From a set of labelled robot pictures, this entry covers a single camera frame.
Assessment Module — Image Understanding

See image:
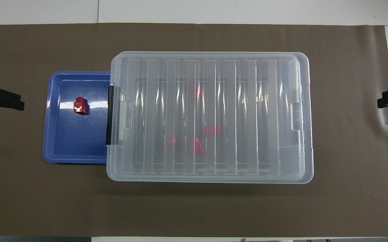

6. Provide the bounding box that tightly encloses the black box latch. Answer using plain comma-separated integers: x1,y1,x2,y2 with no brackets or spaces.
105,85,115,147

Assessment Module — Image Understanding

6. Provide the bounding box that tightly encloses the clear plastic box lid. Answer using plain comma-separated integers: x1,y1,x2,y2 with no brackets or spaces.
106,51,314,185

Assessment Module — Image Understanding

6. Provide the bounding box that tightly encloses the blue plastic tray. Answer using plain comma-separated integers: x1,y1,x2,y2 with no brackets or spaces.
42,71,112,164

